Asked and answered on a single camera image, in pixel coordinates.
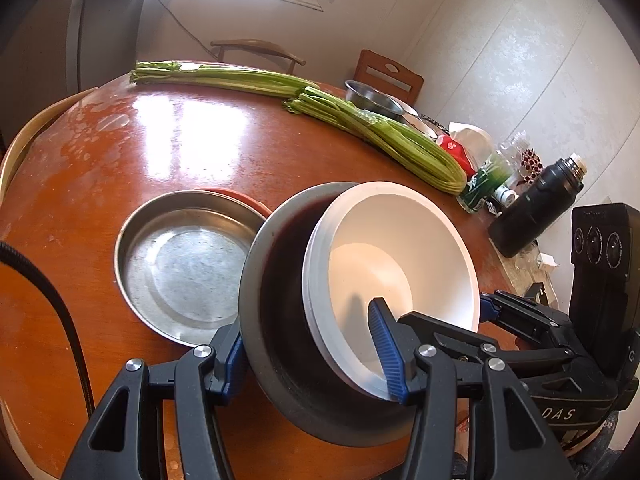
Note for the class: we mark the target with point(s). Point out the pale patterned table mat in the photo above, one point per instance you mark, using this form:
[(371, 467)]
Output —
[(520, 275)]

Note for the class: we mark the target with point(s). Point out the light wooden chair back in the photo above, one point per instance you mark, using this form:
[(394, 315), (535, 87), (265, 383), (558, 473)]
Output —
[(30, 130)]

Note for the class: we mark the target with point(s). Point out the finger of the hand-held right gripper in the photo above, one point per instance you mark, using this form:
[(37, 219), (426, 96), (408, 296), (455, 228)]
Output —
[(450, 332), (487, 307)]

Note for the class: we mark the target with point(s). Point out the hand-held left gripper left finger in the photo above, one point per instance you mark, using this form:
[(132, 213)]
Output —
[(230, 360)]

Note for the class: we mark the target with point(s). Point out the clear bottle green label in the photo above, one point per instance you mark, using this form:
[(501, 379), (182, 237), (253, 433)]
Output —
[(482, 180)]

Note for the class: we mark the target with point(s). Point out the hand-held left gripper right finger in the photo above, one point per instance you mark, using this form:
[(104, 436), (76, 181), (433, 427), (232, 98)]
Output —
[(387, 350)]

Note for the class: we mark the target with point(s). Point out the long celery bunch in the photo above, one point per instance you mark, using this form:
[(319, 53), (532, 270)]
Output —
[(225, 77)]

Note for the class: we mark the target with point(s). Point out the white power adapter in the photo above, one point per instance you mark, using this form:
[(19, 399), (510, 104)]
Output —
[(547, 262)]

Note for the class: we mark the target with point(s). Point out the small steel bowl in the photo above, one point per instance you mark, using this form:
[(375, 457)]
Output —
[(372, 97)]

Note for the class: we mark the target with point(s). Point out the shallow steel plate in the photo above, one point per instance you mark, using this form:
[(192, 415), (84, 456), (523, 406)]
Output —
[(185, 270)]

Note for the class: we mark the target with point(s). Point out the curved-back wooden chair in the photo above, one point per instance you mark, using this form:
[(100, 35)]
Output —
[(255, 45)]

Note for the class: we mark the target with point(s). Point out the large steel bowl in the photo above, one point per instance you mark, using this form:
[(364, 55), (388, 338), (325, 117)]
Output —
[(280, 310)]

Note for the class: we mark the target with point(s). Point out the black thermos flask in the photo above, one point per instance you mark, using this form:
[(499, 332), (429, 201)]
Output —
[(530, 215)]

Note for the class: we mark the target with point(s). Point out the terracotta plastic plate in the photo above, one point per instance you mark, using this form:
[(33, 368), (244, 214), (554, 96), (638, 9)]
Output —
[(245, 199)]

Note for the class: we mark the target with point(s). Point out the thick celery bunch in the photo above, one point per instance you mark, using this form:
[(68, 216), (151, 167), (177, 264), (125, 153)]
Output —
[(390, 140)]

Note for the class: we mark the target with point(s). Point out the dark refrigerator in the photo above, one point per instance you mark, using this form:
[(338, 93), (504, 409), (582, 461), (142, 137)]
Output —
[(100, 25)]

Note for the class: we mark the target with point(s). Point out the brown wooden chair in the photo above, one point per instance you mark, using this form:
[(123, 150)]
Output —
[(367, 75)]

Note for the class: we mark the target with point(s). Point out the red tissue pack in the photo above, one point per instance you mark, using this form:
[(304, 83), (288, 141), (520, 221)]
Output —
[(472, 142)]

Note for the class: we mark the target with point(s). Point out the small white bottle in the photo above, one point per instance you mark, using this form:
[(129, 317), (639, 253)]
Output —
[(505, 195)]

